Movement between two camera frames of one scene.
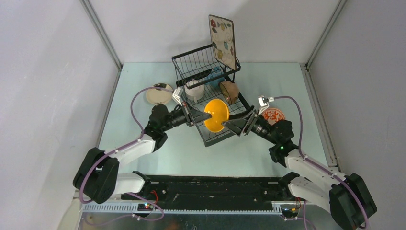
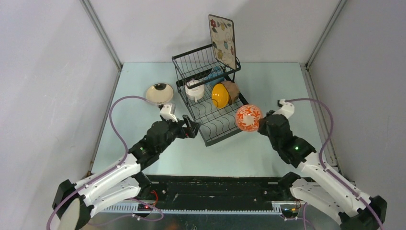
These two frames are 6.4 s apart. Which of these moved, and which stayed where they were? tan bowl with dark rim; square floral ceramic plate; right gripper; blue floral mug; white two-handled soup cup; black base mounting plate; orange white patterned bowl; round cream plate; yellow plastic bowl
Moved: right gripper; orange white patterned bowl; yellow plastic bowl
Stayed: black base mounting plate; blue floral mug; square floral ceramic plate; tan bowl with dark rim; round cream plate; white two-handled soup cup
